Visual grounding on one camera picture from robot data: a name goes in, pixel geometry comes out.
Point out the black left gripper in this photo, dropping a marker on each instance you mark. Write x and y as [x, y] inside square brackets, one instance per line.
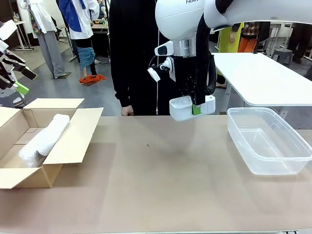
[3, 73]

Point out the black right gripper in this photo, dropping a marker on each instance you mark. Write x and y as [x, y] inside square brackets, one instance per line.
[187, 73]

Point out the white unwrapped clock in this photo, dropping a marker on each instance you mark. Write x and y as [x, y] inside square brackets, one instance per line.
[181, 109]

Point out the bubble-wrapped clock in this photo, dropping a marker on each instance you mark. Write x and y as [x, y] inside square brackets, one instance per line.
[28, 153]
[58, 126]

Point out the person's right hand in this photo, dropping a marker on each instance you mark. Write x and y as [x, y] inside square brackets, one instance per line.
[127, 111]

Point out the grey metal stool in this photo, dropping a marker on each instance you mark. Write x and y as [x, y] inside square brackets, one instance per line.
[17, 100]

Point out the mannequin with grey trousers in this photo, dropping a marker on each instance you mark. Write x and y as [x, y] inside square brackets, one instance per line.
[50, 46]

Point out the white background desk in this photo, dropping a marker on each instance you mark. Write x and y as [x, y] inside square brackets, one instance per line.
[23, 26]

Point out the orange cloth on floor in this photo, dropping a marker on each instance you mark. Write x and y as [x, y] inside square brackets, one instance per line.
[91, 78]

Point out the white side table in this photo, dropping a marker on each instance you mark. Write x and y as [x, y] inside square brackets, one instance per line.
[256, 78]

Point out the clear plastic container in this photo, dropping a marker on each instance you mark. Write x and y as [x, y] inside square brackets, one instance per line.
[256, 146]

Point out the background person yellow apron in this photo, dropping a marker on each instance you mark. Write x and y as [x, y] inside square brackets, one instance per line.
[230, 40]

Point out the person in black hoodie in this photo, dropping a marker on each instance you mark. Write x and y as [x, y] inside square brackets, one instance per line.
[134, 61]

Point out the open cardboard box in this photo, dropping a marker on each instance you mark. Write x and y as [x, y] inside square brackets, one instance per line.
[73, 146]

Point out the white and blue jacket figure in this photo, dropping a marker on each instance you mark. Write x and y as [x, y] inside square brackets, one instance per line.
[80, 19]

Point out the background person orange trousers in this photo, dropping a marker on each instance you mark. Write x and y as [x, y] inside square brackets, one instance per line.
[248, 36]

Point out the grey plastic stool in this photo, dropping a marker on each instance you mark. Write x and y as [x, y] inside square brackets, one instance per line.
[282, 54]

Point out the dark-clothed background person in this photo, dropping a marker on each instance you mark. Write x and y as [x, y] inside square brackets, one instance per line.
[298, 41]

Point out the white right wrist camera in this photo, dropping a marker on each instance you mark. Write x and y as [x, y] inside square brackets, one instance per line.
[154, 74]

